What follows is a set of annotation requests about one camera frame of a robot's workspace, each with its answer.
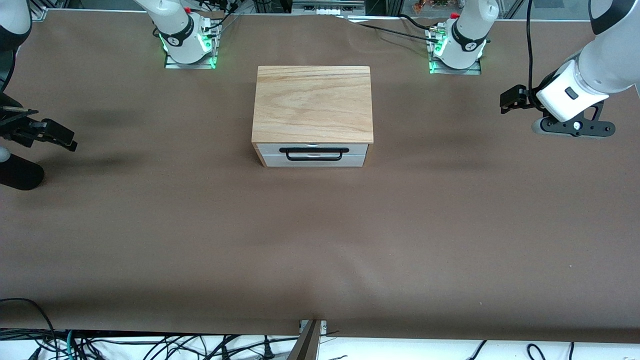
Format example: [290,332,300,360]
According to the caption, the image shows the black drawer handle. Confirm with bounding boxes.
[256,143,370,162]

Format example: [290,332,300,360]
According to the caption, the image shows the wooden drawer cabinet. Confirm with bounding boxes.
[251,65,375,168]

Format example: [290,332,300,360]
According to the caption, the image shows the black foam cylinder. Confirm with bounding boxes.
[0,152,45,191]

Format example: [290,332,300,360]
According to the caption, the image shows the grey power strip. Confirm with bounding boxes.
[291,0,368,16]

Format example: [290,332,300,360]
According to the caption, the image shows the brown table cover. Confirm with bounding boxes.
[0,9,640,345]

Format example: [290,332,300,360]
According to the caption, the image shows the brown angled bar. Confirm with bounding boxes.
[287,320,321,360]

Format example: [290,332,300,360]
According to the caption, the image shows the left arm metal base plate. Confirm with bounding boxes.
[429,27,482,76]

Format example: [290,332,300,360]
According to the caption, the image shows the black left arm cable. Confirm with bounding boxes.
[525,0,538,93]

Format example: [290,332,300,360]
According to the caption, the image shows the short black base cable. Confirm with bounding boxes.
[397,14,442,32]

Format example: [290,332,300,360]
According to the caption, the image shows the long black base cable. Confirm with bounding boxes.
[345,16,442,44]

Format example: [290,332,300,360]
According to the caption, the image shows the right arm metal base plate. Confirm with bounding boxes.
[164,20,219,70]

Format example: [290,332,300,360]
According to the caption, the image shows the black looped floor cable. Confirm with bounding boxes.
[0,298,57,360]

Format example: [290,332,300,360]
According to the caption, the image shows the black base cable cluster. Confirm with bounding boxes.
[197,0,242,33]

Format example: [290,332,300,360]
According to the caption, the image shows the tangled black floor cables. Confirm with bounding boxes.
[75,334,301,360]

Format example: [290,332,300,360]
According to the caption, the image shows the silver metal bracket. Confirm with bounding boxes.
[299,319,328,335]

